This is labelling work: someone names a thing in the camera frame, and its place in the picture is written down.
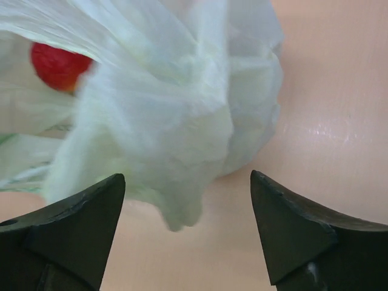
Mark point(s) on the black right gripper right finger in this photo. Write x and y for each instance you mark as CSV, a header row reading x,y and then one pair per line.
x,y
308,246

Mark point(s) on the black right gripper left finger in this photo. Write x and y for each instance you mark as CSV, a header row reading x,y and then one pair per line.
x,y
65,245

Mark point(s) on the bright red apple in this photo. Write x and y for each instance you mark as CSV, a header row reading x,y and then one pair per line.
x,y
57,68

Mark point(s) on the light green plastic bag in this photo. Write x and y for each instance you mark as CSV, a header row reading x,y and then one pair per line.
x,y
179,94

